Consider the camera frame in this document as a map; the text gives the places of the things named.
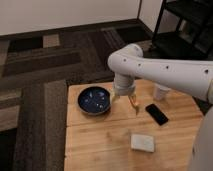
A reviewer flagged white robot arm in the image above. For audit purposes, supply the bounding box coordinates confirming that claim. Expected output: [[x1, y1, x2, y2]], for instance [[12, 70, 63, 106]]
[[107, 44, 213, 171]]

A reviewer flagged black eraser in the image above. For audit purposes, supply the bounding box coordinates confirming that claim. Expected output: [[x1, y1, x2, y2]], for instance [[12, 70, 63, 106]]
[[145, 104, 169, 126]]

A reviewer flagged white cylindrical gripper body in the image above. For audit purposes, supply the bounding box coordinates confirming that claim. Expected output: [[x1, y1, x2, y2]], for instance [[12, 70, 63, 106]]
[[113, 74, 135, 96]]

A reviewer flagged white sponge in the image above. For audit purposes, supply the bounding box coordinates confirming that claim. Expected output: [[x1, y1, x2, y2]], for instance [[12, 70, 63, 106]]
[[131, 134, 155, 152]]

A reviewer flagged black metal shelf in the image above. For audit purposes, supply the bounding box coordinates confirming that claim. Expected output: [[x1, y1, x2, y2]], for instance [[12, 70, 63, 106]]
[[152, 0, 213, 60]]

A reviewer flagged orange carrot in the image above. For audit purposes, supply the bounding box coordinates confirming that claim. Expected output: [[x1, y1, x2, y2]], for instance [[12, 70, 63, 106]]
[[131, 94, 140, 115]]

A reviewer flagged dark blue bowl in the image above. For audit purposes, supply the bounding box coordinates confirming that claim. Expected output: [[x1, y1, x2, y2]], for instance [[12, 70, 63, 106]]
[[77, 86, 111, 116]]

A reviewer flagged white cup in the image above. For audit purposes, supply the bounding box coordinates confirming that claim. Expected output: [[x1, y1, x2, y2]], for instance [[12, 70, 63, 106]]
[[153, 84, 170, 100]]

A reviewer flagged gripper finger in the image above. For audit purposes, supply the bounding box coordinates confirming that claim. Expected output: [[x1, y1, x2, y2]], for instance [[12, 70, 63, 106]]
[[129, 95, 139, 110], [110, 94, 120, 104]]

